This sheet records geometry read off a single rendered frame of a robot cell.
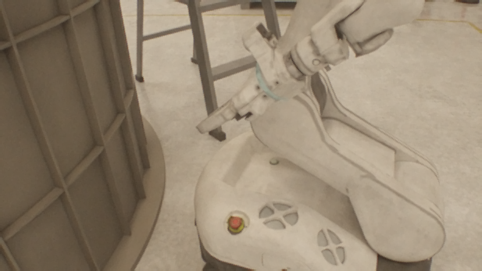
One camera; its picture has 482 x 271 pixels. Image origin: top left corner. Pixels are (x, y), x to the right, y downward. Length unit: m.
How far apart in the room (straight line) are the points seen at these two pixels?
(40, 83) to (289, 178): 0.70
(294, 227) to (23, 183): 0.63
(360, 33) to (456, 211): 1.12
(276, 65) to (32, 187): 0.64
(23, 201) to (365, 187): 0.79
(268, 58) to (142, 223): 0.93
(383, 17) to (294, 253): 0.53
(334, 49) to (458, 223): 1.08
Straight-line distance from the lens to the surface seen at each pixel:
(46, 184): 1.00
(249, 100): 0.62
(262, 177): 1.08
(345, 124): 1.00
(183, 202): 1.47
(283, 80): 0.60
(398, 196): 0.89
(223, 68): 1.80
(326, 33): 0.57
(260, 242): 0.85
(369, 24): 0.55
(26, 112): 0.92
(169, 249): 1.31
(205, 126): 0.72
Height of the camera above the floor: 0.98
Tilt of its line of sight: 33 degrees down
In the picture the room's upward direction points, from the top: 2 degrees counter-clockwise
